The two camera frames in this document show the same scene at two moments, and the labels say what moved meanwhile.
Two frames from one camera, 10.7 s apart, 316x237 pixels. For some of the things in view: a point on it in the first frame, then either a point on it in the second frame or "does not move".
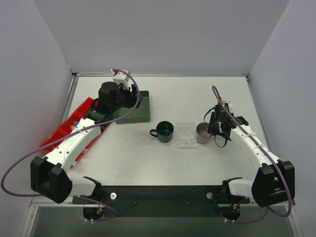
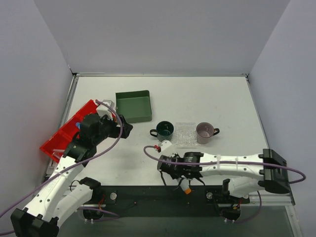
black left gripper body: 134,96 to 118,126
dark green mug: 164,132 does not move
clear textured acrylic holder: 185,133 does not move
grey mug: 203,137 does not move
